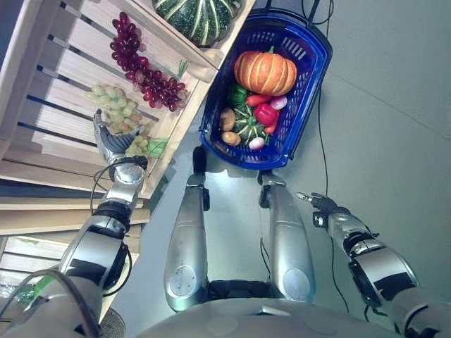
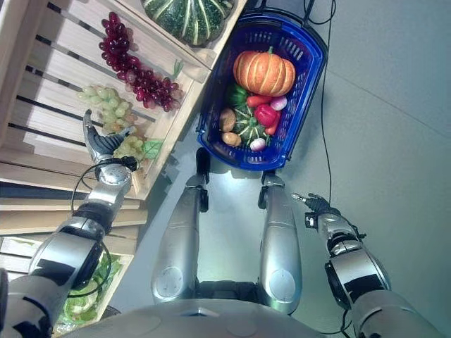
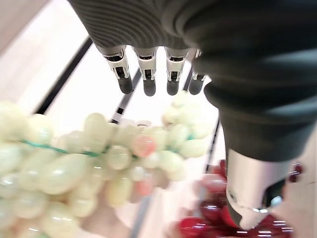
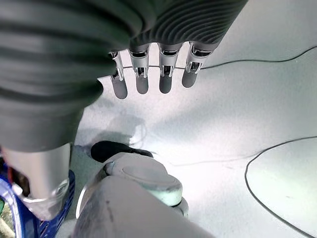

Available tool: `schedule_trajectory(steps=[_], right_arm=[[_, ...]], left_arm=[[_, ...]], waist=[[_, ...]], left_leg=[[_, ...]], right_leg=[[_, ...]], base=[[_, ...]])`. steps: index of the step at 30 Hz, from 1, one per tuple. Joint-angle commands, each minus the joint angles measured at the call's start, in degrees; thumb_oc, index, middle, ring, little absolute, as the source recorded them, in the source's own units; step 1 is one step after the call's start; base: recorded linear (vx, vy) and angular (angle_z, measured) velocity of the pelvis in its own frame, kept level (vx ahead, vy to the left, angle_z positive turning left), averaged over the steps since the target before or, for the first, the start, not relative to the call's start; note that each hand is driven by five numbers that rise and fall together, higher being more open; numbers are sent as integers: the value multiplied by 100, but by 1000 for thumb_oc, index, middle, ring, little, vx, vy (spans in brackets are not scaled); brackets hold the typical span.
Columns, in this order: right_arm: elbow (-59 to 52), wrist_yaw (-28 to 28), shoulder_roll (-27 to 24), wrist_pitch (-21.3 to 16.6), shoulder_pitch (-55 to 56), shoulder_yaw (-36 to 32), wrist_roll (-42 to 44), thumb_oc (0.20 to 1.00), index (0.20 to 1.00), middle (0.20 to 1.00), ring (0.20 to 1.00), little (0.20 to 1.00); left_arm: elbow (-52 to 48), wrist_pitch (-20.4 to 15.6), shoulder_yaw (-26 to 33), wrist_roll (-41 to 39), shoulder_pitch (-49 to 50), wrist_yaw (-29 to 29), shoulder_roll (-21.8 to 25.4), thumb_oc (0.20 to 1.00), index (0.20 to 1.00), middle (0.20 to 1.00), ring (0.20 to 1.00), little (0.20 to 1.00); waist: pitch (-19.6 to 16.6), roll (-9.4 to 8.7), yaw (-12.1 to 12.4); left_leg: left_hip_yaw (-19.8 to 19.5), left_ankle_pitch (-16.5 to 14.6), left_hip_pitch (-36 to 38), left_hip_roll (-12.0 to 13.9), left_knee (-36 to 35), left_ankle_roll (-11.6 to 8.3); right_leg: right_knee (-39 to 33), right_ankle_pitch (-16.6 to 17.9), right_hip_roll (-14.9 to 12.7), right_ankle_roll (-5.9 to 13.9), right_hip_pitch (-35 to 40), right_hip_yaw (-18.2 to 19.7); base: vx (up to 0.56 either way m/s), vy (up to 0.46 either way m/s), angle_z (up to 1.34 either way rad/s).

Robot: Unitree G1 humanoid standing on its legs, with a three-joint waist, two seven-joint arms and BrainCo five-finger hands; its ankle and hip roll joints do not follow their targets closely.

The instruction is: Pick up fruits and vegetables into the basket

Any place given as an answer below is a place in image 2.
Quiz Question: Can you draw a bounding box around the silver robot right leg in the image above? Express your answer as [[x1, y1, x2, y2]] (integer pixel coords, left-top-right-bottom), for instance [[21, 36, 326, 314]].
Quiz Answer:
[[258, 171, 304, 316]]

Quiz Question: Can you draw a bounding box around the green lettuce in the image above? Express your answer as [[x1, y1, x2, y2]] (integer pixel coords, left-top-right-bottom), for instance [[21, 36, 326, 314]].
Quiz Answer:
[[56, 246, 123, 330]]

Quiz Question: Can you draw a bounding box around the long orange carrot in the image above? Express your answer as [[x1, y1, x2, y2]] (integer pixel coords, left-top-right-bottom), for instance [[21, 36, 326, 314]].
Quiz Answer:
[[246, 94, 273, 108]]

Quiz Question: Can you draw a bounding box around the orange pumpkin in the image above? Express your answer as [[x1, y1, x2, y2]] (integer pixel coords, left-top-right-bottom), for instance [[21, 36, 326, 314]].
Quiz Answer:
[[233, 46, 297, 97]]

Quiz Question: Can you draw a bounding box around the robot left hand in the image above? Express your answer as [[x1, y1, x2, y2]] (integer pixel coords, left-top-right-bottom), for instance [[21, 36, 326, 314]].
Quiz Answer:
[[82, 109, 137, 164]]

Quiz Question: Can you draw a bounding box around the wooden crate with slats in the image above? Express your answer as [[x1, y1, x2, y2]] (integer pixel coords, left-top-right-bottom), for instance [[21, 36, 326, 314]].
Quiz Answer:
[[0, 0, 220, 202]]

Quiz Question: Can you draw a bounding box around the pale wooden pumpkin crate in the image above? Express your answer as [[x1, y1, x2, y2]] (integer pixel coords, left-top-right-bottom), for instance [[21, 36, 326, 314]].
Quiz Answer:
[[116, 0, 249, 84]]

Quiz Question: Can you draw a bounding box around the green bell pepper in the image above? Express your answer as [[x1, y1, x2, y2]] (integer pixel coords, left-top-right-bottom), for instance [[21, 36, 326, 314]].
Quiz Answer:
[[226, 83, 250, 106]]

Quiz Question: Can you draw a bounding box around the silver robot torso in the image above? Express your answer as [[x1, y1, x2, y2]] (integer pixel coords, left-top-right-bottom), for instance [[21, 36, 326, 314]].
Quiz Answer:
[[52, 280, 355, 338]]

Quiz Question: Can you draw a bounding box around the red grape bunch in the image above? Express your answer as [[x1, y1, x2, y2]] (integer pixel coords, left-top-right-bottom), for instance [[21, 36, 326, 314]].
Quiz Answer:
[[99, 11, 185, 113]]

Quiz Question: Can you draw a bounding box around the green grape bunch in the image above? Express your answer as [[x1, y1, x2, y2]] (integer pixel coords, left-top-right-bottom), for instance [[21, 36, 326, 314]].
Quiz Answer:
[[77, 85, 165, 161]]

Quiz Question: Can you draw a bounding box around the black floor cable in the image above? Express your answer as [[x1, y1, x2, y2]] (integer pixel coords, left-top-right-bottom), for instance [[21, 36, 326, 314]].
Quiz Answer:
[[303, 0, 338, 209]]

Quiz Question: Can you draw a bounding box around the wooden crate with lettuce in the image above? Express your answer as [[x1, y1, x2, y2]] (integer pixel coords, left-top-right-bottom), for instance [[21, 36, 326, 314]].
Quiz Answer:
[[0, 234, 135, 335]]

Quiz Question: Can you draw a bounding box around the brown potato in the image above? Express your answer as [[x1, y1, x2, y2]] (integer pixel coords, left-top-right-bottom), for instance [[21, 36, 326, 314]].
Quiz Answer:
[[221, 131, 242, 147], [219, 107, 237, 132]]

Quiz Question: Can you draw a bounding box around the red bell pepper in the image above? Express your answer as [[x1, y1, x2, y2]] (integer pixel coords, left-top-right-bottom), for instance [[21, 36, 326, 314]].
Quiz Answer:
[[254, 103, 282, 127]]

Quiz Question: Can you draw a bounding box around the large green striped pumpkin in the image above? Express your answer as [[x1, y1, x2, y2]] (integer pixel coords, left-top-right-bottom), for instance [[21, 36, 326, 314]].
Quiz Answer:
[[141, 0, 235, 46]]

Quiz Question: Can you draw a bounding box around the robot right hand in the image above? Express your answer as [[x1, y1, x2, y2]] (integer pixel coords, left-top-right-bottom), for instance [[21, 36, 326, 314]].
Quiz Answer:
[[291, 192, 338, 216]]

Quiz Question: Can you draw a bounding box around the blue plastic shopping basket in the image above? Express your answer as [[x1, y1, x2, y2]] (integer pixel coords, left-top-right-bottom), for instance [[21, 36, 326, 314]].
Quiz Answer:
[[196, 8, 329, 173]]

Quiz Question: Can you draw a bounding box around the small green striped pumpkin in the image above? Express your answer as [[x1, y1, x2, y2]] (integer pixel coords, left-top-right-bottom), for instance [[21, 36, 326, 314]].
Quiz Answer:
[[233, 104, 271, 147]]

